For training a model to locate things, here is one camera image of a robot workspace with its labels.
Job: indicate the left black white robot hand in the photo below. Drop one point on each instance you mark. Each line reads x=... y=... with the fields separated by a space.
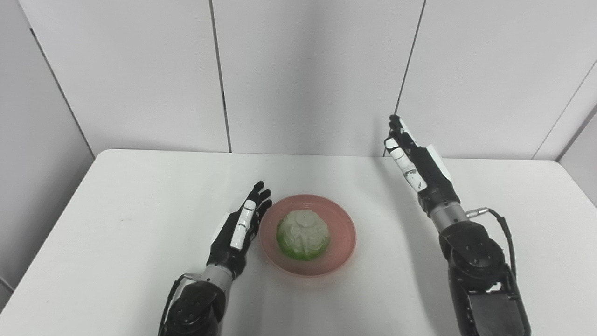
x=228 y=256

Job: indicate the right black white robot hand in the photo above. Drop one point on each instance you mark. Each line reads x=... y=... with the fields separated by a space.
x=433 y=182

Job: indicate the green white cabbage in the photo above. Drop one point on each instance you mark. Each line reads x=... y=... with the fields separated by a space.
x=303 y=235

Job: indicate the pink round plate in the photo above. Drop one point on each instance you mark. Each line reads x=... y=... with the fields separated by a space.
x=343 y=233

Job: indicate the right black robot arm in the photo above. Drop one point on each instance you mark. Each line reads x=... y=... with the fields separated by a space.
x=480 y=275

